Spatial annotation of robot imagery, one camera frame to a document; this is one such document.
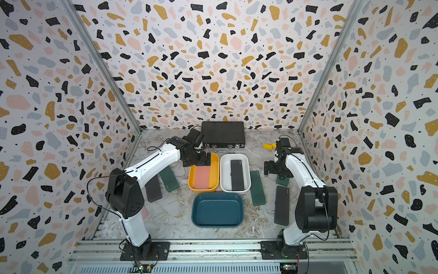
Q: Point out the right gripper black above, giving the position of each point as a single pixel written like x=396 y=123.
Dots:
x=270 y=169

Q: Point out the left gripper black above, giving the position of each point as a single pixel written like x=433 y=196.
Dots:
x=203 y=162

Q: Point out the green pencil case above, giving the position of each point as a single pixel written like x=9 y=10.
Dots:
x=283 y=181
x=169 y=179
x=256 y=190

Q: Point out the pink pencil case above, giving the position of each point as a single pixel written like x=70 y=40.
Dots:
x=144 y=213
x=202 y=178

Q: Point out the dark grey pencil case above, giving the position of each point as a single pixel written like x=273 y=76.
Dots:
x=153 y=189
x=282 y=206
x=237 y=175

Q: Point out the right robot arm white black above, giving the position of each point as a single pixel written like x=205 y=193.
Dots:
x=317 y=207

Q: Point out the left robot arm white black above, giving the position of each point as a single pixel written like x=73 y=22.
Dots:
x=125 y=187

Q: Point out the yellow storage box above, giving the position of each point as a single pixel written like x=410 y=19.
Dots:
x=214 y=177

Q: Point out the white storage box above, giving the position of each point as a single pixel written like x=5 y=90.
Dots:
x=225 y=177

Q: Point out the teal storage box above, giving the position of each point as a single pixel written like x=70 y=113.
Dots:
x=218 y=210

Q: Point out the yellow plastic triangle piece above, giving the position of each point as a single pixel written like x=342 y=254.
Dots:
x=269 y=147

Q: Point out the black briefcase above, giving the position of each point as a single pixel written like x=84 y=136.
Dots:
x=220 y=134

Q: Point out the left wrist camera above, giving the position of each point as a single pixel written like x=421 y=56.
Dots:
x=195 y=138

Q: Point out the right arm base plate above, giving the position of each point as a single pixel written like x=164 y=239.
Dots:
x=277 y=250

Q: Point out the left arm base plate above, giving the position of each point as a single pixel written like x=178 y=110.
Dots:
x=149 y=251

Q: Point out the aluminium rail front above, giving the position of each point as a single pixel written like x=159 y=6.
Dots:
x=235 y=256

